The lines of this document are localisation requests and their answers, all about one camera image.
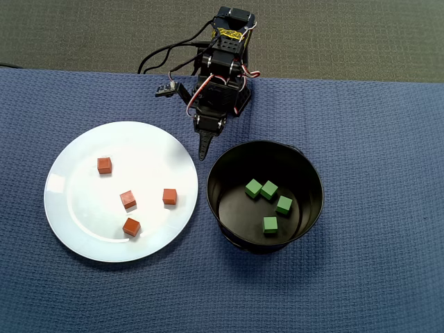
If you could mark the green cube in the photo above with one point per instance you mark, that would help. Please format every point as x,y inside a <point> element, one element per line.
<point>270,224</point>
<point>269,189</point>
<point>284,204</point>
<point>253,188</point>

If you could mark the red cube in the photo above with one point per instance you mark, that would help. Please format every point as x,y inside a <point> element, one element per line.
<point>131,227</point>
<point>169,196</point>
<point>127,199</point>
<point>104,165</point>

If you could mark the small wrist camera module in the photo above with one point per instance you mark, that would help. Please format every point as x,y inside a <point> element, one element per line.
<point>168,90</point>

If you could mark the blue woven table cloth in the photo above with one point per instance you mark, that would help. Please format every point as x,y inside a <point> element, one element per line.
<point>347,138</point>

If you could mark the white round plate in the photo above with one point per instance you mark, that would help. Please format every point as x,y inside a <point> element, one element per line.
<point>86,215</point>

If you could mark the black metal bucket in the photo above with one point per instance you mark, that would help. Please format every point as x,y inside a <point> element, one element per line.
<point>225,180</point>

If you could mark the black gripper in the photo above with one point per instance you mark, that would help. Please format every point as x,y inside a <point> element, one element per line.
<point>209,125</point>

